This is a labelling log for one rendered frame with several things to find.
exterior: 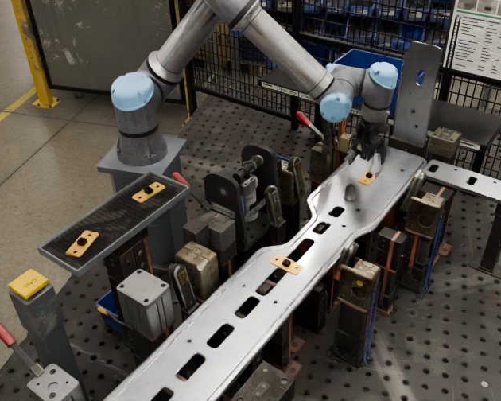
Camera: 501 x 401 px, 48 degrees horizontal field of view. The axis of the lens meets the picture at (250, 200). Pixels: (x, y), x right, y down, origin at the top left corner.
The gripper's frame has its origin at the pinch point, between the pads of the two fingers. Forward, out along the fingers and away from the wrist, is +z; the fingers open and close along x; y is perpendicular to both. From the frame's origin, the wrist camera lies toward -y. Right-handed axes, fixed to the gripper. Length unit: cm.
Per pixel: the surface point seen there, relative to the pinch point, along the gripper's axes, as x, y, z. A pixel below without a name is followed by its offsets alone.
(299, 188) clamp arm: -10.5, 19.5, 1.9
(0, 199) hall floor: -211, 23, 127
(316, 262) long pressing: 9.8, 41.5, 0.2
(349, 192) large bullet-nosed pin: 3.0, 14.2, -1.3
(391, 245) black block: 21.4, 21.5, 2.1
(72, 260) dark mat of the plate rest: -26, 87, -13
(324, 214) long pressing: 1.1, 23.9, 1.8
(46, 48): -284, -73, 92
